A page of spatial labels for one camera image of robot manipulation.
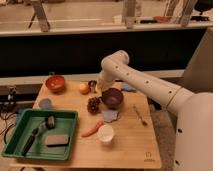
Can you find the black handled brush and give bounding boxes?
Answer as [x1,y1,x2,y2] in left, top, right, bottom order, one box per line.
[21,116,55,156]

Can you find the blue cloth behind arm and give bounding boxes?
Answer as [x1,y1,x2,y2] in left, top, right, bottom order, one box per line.
[121,82,136,92]

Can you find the small blue-grey lid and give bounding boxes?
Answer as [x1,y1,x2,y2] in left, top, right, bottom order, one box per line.
[39,98,52,109]

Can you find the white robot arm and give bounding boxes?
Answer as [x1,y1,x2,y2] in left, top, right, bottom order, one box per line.
[98,50,213,171]

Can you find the small metal cup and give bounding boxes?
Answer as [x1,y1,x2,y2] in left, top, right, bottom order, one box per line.
[88,80,97,93]

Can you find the dark purple bowl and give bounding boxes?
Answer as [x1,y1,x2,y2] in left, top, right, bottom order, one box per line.
[101,88,124,109]

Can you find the blue-grey cloth piece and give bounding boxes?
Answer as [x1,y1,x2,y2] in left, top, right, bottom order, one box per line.
[102,110,118,123]

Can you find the grey sponge block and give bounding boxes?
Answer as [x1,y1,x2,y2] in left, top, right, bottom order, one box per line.
[45,134,69,146]

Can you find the metal fork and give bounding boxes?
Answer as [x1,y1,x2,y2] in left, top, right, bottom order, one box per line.
[133,105,148,126]

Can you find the orange carrot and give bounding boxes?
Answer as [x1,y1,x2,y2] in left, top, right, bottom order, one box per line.
[81,121,104,137]

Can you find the green plastic tray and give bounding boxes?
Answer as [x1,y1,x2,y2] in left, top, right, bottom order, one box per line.
[2,109,78,161]

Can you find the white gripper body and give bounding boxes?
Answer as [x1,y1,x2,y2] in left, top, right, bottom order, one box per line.
[97,71,115,91]

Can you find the white plastic cup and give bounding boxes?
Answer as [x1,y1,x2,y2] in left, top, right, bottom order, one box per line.
[97,124,115,144]

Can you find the orange fruit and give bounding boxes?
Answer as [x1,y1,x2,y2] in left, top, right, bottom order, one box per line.
[79,83,90,94]

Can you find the orange bowl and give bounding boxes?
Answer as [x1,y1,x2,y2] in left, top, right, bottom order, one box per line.
[45,75,65,93]

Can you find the brown pine cone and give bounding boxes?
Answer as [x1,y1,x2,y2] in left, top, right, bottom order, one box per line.
[87,97,100,114]

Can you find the black cables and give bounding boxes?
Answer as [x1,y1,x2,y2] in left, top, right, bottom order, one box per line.
[0,85,18,145]

